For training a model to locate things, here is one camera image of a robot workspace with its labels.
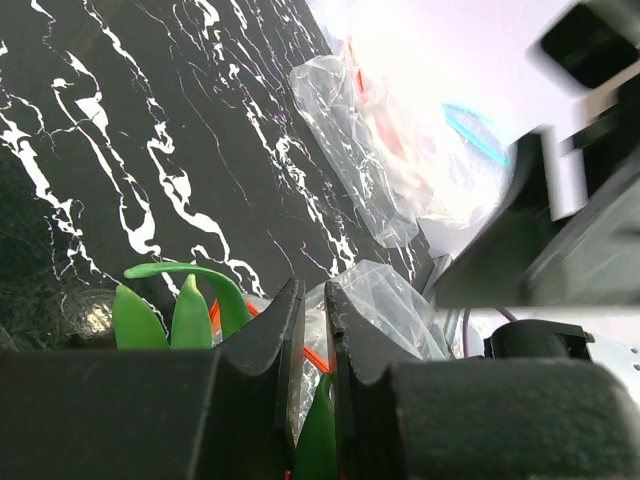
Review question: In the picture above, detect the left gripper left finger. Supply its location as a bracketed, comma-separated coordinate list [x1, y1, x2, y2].
[212, 278, 305, 479]

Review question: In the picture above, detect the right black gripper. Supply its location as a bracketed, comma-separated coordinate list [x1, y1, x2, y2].
[434, 1, 639, 308]

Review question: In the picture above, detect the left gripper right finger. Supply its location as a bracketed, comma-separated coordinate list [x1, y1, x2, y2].
[324, 281, 425, 479]

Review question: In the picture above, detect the clear bag orange zipper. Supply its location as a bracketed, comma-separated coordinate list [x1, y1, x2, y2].
[209, 259, 451, 441]

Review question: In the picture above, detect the pink dragon fruit toy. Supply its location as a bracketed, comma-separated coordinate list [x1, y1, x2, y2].
[112, 262, 340, 479]

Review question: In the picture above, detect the spare zip bags pile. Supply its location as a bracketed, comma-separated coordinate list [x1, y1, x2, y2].
[289, 40, 513, 248]

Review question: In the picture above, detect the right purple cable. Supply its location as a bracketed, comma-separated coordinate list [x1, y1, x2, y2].
[460, 305, 519, 359]

